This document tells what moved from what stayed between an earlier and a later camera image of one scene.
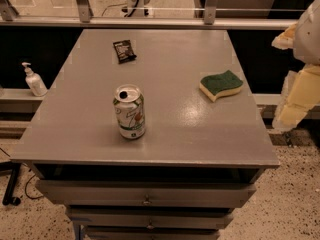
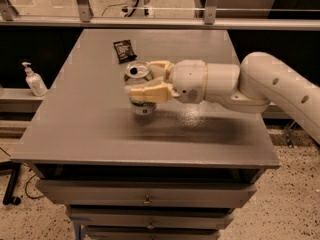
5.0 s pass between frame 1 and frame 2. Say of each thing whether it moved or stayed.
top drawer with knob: stayed
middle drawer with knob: stayed
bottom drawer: stayed
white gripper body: moved
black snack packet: stayed
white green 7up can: moved
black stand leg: stayed
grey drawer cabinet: stayed
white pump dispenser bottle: stayed
